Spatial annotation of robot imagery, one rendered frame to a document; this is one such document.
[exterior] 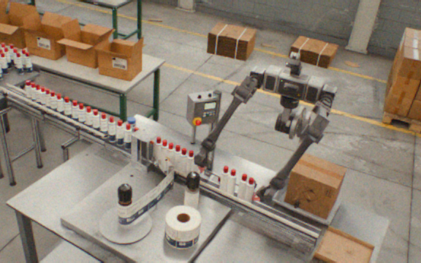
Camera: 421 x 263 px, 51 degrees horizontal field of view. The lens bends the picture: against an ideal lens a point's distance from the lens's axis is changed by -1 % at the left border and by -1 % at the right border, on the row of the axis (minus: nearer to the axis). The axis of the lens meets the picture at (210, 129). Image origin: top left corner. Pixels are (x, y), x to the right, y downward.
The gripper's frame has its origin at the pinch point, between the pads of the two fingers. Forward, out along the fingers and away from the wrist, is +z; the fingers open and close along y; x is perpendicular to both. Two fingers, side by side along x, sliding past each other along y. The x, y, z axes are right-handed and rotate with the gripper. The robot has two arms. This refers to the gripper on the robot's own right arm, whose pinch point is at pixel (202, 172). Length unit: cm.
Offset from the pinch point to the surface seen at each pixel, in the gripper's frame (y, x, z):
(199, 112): -10.1, 8.8, -36.9
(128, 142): -64, 4, 7
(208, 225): 21.6, -26.4, 13.4
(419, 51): 89, 364, 16
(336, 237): 90, 15, 18
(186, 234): 20, -50, 1
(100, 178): -63, -27, 18
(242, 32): -163, 401, 74
